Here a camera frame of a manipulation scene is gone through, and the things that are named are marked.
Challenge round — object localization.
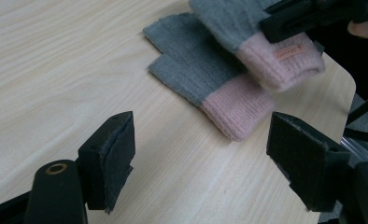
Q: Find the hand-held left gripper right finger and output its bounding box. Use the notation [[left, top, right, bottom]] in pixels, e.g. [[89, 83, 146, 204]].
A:
[[265, 111, 352, 213]]

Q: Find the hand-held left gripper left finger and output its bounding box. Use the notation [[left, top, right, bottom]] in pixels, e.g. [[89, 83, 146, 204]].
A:
[[77, 110, 136, 215]]

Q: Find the grey metal floor rail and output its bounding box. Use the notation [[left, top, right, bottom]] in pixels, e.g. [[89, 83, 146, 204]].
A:
[[340, 135, 368, 164]]

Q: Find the grey pink glove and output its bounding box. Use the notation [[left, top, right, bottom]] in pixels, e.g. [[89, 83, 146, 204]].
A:
[[188, 0, 327, 93], [142, 12, 277, 143]]

